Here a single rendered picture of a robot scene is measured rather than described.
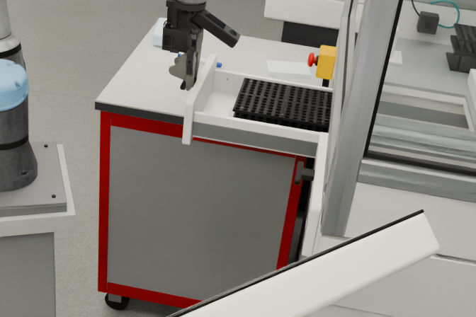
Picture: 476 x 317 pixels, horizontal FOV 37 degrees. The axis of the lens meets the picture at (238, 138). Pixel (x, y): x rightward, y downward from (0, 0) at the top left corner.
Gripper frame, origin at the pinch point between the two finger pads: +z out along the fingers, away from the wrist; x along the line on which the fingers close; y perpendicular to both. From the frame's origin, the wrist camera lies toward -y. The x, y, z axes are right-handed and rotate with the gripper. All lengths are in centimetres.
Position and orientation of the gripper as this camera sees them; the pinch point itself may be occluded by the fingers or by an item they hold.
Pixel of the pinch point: (193, 83)
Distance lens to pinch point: 167.7
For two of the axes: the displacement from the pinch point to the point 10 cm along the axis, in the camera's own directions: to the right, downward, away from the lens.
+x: -1.6, 4.8, -8.7
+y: -9.8, -1.7, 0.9
